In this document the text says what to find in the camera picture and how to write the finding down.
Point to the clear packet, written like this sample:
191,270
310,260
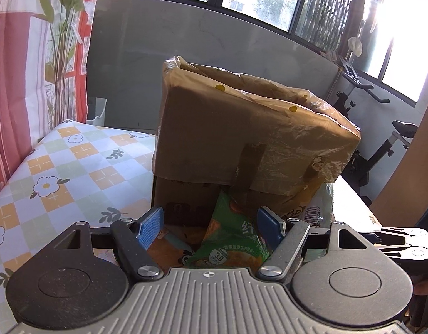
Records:
321,208

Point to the large green snack bag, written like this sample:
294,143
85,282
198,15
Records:
231,238

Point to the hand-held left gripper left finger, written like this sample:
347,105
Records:
151,228

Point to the teal panda snack packet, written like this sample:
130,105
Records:
177,243

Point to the white plastic bin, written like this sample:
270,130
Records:
96,111

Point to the black framed window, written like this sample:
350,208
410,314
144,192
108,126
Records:
269,0

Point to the beige rag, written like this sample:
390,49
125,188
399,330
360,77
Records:
330,56

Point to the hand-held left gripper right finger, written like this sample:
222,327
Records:
269,228

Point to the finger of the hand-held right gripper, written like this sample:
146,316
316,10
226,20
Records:
408,248

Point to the wooden board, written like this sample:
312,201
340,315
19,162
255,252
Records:
408,167

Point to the orange snack packet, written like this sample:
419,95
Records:
161,255

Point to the black exercise bike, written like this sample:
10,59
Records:
370,167

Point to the printed red curtain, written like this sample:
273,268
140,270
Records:
26,76

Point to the person's right hand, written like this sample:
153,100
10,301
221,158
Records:
426,287

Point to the cardboard box with plastic liner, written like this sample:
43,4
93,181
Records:
234,128

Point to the checked floral tablecloth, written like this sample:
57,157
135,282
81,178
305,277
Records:
78,174

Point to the white hanging bag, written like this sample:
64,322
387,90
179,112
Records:
354,46

